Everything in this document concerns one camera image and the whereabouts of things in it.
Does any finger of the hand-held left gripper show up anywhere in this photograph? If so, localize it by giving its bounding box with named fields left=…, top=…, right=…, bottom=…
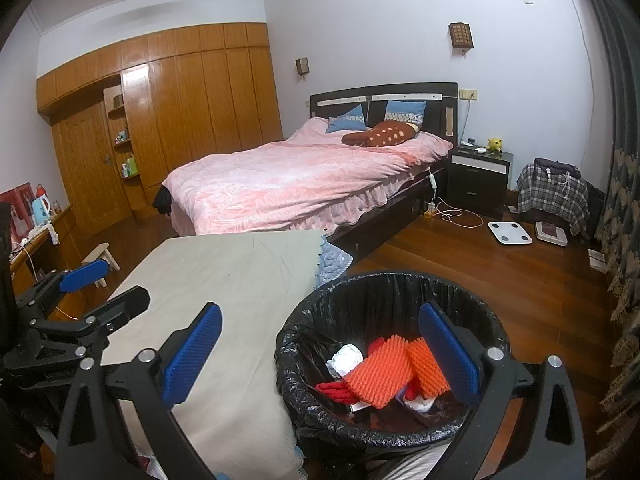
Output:
left=17, top=258, right=111, bottom=323
left=30, top=285, right=151, bottom=356

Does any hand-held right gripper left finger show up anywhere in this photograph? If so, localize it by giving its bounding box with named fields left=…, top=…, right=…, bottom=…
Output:
left=56, top=301, right=223, bottom=480

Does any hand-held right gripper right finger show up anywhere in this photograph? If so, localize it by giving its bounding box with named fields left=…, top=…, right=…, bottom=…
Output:
left=419, top=301, right=587, bottom=480

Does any orange foam net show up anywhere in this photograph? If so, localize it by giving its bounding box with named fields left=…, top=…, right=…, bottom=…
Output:
left=345, top=335, right=418, bottom=408
left=406, top=337, right=451, bottom=397

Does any red cloth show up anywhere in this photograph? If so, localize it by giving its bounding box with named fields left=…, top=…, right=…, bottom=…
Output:
left=315, top=381, right=368, bottom=405

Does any black lined trash bin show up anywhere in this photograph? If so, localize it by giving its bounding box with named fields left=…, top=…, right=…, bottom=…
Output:
left=275, top=271, right=511, bottom=461

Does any small white stool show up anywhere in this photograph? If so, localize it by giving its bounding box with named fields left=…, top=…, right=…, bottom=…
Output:
left=80, top=242, right=121, bottom=288

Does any wooden side cabinet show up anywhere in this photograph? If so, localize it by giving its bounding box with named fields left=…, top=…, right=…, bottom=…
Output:
left=10, top=205, right=76, bottom=311

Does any black cloth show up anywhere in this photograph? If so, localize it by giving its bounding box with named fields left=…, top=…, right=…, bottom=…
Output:
left=152, top=185, right=173, bottom=217

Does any white bathroom scale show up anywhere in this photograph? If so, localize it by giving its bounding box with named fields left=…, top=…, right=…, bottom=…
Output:
left=487, top=221, right=532, bottom=246

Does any blue quilted cloth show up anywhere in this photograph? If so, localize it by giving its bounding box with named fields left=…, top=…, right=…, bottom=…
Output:
left=314, top=237, right=353, bottom=288

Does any scale with dark centre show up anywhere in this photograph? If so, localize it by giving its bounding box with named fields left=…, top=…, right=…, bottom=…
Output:
left=534, top=220, right=569, bottom=247

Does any dark nightstand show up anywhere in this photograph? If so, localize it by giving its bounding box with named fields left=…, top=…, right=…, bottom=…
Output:
left=447, top=146, right=515, bottom=216

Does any plaid covered bag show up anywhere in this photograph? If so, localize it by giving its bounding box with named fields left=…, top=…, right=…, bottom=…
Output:
left=516, top=162, right=591, bottom=236

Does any bed with pink cover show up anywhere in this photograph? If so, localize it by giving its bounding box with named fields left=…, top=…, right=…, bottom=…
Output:
left=165, top=116, right=453, bottom=236

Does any dark clothing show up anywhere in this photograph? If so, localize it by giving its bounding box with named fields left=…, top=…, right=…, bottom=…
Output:
left=532, top=157, right=582, bottom=178

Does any wooden wardrobe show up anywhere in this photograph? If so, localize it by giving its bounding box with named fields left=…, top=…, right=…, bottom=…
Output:
left=36, top=22, right=285, bottom=238

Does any brown dotted pillow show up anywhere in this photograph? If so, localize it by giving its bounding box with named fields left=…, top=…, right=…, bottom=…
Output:
left=341, top=121, right=420, bottom=148

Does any blue pillow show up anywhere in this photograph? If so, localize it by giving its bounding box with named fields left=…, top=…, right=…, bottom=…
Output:
left=326, top=105, right=366, bottom=134
left=384, top=100, right=427, bottom=128

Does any dark patterned curtain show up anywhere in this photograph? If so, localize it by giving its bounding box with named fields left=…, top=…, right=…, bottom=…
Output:
left=570, top=0, right=640, bottom=480

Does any red photo frame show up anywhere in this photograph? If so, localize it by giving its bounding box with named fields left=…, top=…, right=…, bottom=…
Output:
left=0, top=185, right=36, bottom=243

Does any dark wooden bed frame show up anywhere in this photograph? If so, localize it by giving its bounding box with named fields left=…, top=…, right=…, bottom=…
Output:
left=309, top=82, right=460, bottom=263

